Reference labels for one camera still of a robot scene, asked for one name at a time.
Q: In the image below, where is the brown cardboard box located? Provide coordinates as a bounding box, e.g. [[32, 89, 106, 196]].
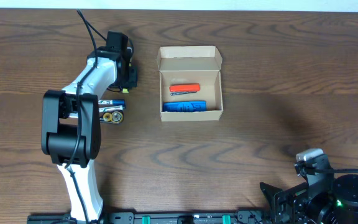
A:
[[157, 46, 223, 121]]

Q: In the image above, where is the black whiteboard marker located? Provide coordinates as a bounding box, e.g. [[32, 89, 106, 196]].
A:
[[99, 105, 126, 113]]

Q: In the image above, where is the blue whiteboard marker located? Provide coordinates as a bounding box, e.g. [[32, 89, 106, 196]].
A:
[[98, 100, 126, 106]]

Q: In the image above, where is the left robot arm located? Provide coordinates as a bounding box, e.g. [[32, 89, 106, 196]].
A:
[[41, 31, 138, 223]]

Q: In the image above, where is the orange stapler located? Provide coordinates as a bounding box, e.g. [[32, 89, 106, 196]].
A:
[[169, 84, 201, 96]]

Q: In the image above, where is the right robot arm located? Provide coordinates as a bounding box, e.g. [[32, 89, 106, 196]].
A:
[[260, 149, 358, 224]]

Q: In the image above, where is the blue whiteboard duster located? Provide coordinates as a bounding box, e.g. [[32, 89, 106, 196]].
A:
[[163, 101, 207, 112]]

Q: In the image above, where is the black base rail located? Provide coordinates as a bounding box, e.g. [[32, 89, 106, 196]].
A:
[[26, 211, 273, 224]]

